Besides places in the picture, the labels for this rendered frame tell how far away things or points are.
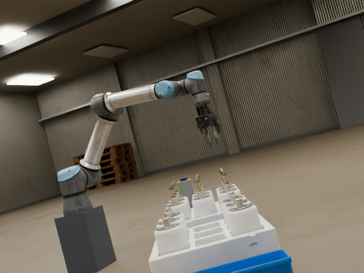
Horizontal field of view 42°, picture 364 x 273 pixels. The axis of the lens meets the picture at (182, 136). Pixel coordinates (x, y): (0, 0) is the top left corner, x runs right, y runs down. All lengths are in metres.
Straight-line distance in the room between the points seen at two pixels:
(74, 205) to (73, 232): 0.14
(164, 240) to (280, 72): 10.71
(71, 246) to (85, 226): 0.14
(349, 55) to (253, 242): 10.13
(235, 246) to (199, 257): 0.11
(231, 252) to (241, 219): 0.11
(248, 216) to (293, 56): 10.62
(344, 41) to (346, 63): 0.52
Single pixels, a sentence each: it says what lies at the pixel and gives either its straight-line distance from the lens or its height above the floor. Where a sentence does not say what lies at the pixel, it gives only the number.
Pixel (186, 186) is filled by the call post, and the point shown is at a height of 0.28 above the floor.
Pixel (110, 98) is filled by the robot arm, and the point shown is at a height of 0.79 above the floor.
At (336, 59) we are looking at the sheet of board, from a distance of 11.46.
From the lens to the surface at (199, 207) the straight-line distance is 2.02.
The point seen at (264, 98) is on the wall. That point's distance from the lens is 12.11.
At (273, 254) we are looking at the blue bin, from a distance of 1.45.
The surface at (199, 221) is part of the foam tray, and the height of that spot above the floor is 0.17.
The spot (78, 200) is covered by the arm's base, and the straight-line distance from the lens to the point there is 2.46.
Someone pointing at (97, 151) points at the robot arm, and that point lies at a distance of 2.53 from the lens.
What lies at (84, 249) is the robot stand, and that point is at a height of 0.12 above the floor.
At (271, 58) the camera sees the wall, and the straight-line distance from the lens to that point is 12.11.
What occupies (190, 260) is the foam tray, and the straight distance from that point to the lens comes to 1.45.
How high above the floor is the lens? 0.48
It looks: 1 degrees up
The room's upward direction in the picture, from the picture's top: 15 degrees counter-clockwise
